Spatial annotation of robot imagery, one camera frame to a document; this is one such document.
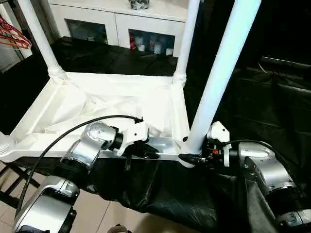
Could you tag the dark robot foot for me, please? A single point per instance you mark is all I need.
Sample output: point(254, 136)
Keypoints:
point(118, 229)

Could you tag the red patterned cloth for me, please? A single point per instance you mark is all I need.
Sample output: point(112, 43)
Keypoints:
point(14, 36)

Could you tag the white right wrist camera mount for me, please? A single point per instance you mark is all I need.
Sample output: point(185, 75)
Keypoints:
point(218, 132)

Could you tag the white cabinet with glass doors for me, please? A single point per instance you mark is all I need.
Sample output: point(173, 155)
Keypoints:
point(116, 21)

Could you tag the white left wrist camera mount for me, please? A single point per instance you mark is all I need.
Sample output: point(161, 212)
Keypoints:
point(136, 132)

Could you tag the dark blue hanging cloth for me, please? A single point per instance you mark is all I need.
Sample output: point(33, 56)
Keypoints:
point(204, 24)

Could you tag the grey curtain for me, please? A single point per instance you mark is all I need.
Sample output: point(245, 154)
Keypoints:
point(49, 19)

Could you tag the white plastic table top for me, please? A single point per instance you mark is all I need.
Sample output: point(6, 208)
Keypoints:
point(97, 97)

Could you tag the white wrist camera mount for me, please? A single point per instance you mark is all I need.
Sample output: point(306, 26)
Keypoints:
point(136, 132)
point(218, 132)

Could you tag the white plastic table leg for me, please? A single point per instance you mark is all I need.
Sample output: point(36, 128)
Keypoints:
point(223, 72)
point(5, 145)
point(185, 41)
point(41, 38)

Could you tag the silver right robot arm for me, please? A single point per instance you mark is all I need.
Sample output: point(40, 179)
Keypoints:
point(267, 165)

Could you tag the black folding stand frame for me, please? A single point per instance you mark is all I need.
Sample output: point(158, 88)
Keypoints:
point(14, 184)

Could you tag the black glossy mat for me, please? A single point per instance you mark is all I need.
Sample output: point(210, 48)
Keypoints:
point(182, 194)

